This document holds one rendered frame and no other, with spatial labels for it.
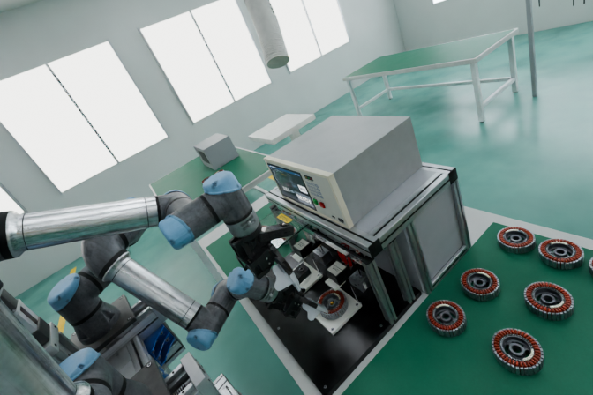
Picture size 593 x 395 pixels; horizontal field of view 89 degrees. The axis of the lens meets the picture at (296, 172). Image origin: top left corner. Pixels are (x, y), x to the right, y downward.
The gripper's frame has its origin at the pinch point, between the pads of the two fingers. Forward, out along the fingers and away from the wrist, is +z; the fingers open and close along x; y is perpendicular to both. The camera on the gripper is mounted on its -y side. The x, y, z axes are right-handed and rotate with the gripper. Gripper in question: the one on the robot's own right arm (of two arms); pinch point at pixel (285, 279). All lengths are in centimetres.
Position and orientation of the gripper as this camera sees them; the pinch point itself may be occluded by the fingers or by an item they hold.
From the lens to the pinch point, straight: 88.3
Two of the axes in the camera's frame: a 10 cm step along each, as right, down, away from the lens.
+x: 6.2, 0.9, -7.8
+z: 3.8, 8.3, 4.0
